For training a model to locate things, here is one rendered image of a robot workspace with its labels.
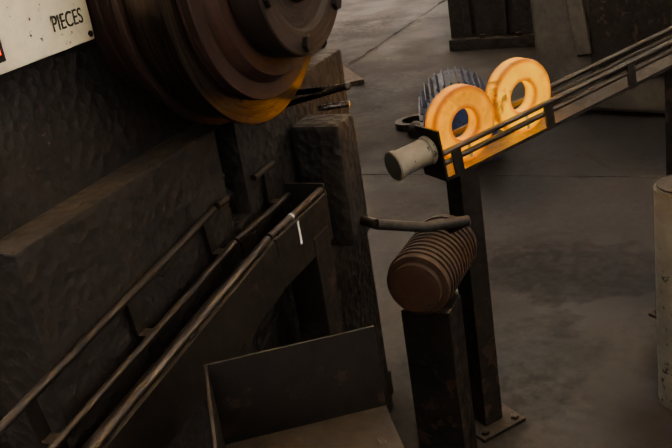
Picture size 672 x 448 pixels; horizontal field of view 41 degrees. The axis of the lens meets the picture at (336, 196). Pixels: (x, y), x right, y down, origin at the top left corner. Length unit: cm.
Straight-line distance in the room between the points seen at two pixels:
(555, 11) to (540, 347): 203
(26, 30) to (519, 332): 164
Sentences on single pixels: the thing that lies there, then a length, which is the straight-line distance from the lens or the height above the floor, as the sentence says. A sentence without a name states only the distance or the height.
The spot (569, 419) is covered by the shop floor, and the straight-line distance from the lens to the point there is 213.
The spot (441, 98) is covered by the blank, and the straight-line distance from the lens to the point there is 178.
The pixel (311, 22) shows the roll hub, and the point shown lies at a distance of 136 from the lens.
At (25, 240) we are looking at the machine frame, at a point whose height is 87.
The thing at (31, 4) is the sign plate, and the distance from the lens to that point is 119.
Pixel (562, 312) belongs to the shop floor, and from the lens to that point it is 254.
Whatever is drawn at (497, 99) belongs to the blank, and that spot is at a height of 73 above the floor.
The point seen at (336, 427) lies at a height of 61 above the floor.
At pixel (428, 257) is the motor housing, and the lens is 168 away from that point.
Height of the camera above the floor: 125
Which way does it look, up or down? 21 degrees down
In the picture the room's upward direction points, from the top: 9 degrees counter-clockwise
